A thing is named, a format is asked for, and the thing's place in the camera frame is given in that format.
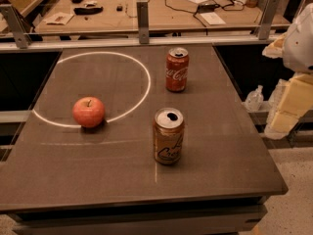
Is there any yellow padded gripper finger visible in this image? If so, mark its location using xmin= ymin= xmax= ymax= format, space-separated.
xmin=264 ymin=73 xmax=313 ymax=139

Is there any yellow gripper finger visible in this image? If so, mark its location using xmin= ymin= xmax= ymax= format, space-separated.
xmin=262 ymin=33 xmax=287 ymax=59

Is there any red apple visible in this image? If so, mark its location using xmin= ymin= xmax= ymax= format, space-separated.
xmin=72 ymin=97 xmax=105 ymax=128

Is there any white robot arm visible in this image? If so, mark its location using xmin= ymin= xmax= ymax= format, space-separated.
xmin=262 ymin=3 xmax=313 ymax=140

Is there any clear plastic bottle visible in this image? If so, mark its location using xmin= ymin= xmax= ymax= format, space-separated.
xmin=245 ymin=85 xmax=263 ymax=112

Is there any white paper note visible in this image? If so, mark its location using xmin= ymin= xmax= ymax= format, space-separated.
xmin=201 ymin=12 xmax=225 ymax=25

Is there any wooden background desk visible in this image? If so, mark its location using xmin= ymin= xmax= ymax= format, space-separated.
xmin=35 ymin=0 xmax=263 ymax=35

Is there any red Coca-Cola can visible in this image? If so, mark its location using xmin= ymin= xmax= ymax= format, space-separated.
xmin=165 ymin=47 xmax=189 ymax=92

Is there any orange LaCroix can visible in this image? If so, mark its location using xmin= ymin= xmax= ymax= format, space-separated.
xmin=153 ymin=108 xmax=185 ymax=165

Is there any small black block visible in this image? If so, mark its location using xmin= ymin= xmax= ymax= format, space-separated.
xmin=116 ymin=5 xmax=123 ymax=12

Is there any black device on desk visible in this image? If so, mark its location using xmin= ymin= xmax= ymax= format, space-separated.
xmin=73 ymin=3 xmax=104 ymax=16

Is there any white paper card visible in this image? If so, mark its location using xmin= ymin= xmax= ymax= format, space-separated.
xmin=44 ymin=12 xmax=73 ymax=25

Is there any right metal bracket post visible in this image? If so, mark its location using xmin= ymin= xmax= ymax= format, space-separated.
xmin=256 ymin=0 xmax=280 ymax=40

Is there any metal bracket post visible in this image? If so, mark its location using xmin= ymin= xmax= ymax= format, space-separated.
xmin=136 ymin=1 xmax=150 ymax=44
xmin=0 ymin=4 xmax=31 ymax=49
xmin=256 ymin=0 xmax=280 ymax=40

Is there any black cable on desk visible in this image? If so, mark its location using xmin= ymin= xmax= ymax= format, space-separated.
xmin=164 ymin=0 xmax=246 ymax=27

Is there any middle metal bracket post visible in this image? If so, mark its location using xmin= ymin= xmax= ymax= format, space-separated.
xmin=136 ymin=1 xmax=150 ymax=44

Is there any left metal bracket post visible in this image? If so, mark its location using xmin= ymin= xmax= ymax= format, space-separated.
xmin=0 ymin=4 xmax=31 ymax=49

